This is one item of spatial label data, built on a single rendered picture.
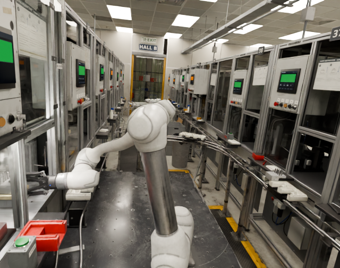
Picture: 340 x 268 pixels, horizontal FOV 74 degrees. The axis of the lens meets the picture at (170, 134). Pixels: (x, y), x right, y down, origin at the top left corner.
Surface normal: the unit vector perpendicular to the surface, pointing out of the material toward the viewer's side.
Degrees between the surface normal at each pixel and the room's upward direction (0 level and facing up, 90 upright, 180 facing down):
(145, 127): 84
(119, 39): 90
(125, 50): 90
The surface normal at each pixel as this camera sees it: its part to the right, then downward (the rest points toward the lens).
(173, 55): 0.14, 0.24
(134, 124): -0.20, 0.11
